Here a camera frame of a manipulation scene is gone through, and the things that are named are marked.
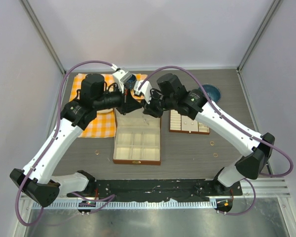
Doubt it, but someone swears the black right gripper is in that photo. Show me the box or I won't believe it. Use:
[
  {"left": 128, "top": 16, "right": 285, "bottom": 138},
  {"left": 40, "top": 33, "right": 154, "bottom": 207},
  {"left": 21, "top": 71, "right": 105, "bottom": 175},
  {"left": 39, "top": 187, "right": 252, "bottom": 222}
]
[{"left": 141, "top": 89, "right": 176, "bottom": 119}]

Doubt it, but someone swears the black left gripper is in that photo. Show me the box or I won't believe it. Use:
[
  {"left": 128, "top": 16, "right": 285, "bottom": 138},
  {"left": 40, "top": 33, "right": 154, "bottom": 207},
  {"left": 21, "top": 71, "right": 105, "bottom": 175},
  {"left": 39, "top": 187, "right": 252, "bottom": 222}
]
[{"left": 94, "top": 83, "right": 141, "bottom": 115}]

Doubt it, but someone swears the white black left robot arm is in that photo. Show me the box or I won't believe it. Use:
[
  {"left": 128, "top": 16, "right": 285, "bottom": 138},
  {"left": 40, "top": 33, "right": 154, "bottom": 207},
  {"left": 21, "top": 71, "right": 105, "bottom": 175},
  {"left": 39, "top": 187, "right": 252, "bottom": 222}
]
[{"left": 10, "top": 70, "right": 141, "bottom": 207}]

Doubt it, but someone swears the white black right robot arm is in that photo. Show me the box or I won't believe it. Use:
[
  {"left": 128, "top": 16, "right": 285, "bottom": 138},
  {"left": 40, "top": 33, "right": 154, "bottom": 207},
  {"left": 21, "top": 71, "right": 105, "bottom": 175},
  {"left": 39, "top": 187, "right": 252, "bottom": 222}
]
[{"left": 134, "top": 73, "right": 275, "bottom": 195}]

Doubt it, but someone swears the brown jewelry tray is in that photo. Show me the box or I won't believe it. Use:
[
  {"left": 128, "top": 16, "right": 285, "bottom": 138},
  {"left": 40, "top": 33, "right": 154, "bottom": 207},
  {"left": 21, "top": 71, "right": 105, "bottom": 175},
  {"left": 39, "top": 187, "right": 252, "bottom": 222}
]
[{"left": 169, "top": 110, "right": 210, "bottom": 135}]

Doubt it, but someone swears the brown open jewelry box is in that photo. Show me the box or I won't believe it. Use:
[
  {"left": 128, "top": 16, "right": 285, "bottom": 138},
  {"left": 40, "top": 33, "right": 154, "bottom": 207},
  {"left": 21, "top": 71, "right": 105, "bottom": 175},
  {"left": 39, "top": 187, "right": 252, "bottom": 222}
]
[{"left": 113, "top": 109, "right": 161, "bottom": 165}]

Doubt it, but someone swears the small dark blue cup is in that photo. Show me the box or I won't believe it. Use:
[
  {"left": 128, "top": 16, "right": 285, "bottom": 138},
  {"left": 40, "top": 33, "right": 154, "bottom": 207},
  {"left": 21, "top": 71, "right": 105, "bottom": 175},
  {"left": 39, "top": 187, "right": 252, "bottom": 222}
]
[{"left": 124, "top": 74, "right": 137, "bottom": 90}]

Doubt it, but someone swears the beige floral ceramic plate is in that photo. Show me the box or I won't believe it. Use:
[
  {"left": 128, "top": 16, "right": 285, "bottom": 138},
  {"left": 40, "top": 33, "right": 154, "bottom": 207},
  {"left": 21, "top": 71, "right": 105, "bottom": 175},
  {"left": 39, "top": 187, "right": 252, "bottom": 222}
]
[{"left": 97, "top": 109, "right": 113, "bottom": 114}]

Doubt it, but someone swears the orange white checkered cloth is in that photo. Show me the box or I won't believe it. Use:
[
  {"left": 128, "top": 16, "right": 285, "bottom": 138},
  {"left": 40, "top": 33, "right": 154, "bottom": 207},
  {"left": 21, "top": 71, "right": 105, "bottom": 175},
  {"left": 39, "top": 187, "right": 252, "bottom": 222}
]
[{"left": 69, "top": 73, "right": 148, "bottom": 138}]

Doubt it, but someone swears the blue ceramic bowl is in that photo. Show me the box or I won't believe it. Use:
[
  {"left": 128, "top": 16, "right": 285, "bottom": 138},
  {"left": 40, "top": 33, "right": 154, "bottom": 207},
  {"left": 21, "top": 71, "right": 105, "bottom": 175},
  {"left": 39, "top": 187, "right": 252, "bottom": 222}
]
[{"left": 202, "top": 84, "right": 222, "bottom": 103}]

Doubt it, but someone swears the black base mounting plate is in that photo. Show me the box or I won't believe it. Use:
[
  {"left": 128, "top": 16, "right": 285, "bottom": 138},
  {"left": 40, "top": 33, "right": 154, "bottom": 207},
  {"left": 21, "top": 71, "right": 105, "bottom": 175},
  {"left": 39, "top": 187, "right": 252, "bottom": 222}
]
[{"left": 87, "top": 178, "right": 244, "bottom": 203}]

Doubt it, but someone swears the white slotted cable duct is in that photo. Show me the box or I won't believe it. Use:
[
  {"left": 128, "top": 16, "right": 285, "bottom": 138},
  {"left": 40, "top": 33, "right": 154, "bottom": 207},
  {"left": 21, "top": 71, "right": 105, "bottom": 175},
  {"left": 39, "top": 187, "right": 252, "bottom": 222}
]
[{"left": 44, "top": 198, "right": 217, "bottom": 210}]

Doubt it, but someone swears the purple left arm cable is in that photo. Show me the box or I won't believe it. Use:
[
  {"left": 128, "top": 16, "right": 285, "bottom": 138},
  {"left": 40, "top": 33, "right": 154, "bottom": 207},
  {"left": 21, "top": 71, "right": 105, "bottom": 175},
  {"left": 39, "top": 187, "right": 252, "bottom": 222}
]
[{"left": 14, "top": 60, "right": 118, "bottom": 227}]

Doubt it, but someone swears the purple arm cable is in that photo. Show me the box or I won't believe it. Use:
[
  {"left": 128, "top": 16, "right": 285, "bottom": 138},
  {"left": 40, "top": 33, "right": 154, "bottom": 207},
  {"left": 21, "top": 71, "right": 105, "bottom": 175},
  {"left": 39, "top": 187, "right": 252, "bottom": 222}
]
[
  {"left": 14, "top": 60, "right": 118, "bottom": 227},
  {"left": 140, "top": 65, "right": 294, "bottom": 215}
]

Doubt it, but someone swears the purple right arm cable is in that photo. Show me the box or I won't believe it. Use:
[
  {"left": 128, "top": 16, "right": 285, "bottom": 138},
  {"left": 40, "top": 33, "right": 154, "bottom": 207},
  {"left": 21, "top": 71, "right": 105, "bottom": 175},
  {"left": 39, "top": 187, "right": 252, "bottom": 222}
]
[{"left": 140, "top": 65, "right": 294, "bottom": 215}]

